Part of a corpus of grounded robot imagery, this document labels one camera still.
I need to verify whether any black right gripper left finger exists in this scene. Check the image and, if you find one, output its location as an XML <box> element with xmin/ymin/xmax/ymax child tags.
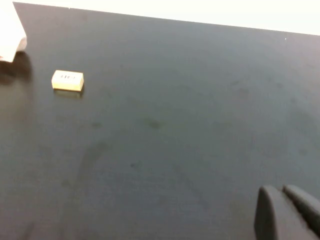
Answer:
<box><xmin>253</xmin><ymin>185</ymin><xmax>316</xmax><ymax>240</ymax></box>

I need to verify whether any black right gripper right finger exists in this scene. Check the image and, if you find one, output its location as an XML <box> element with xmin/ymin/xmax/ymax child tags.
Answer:
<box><xmin>282</xmin><ymin>184</ymin><xmax>320</xmax><ymax>238</ymax></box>

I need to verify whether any cream rectangular eraser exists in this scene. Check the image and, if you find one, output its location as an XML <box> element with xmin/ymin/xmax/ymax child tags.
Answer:
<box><xmin>51</xmin><ymin>69</ymin><xmax>85</xmax><ymax>93</ymax></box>

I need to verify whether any cream canvas pencil case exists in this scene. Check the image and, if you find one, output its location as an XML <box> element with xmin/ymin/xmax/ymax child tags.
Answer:
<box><xmin>0</xmin><ymin>0</ymin><xmax>28</xmax><ymax>63</ymax></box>

